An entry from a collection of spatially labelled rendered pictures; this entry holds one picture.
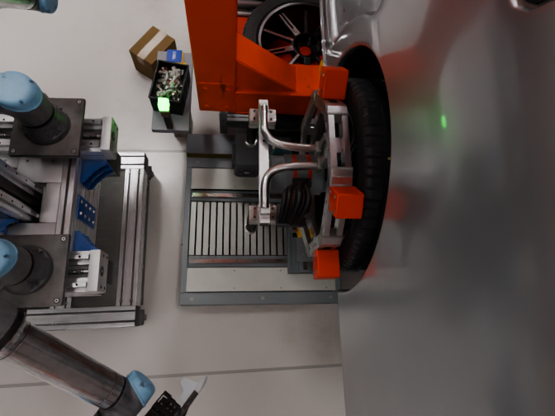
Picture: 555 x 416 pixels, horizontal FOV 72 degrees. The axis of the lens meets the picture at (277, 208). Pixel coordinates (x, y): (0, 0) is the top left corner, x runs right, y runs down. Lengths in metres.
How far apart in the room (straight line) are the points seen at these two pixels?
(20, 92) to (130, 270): 0.92
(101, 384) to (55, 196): 0.80
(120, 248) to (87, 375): 1.10
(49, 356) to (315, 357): 1.49
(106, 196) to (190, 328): 0.78
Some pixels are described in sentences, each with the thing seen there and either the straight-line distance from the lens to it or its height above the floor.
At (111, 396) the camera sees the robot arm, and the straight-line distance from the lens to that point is 0.97.
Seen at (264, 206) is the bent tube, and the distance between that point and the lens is 1.13.
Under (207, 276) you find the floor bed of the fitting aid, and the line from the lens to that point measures 2.03.
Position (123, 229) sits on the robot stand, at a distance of 1.98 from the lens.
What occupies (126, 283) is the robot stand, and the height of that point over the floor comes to 0.23.
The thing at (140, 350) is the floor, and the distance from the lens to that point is 2.13.
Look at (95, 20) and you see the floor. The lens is 2.92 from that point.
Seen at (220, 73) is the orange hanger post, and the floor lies 0.81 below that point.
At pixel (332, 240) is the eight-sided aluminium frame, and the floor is 0.97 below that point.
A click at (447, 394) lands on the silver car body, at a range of 0.78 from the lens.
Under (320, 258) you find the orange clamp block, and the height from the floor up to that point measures 0.88.
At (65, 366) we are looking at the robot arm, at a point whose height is 1.24.
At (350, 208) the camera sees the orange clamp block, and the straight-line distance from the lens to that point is 1.04.
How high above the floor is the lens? 2.09
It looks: 72 degrees down
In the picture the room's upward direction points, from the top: 22 degrees clockwise
